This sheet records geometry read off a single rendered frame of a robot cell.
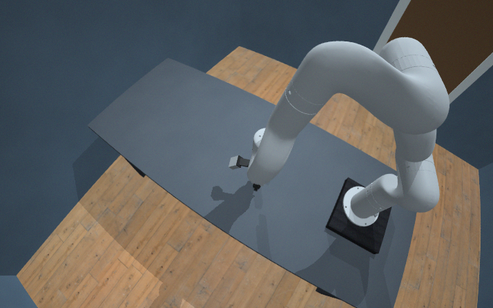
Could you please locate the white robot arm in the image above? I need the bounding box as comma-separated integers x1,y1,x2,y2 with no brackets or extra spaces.
229,37,450,227

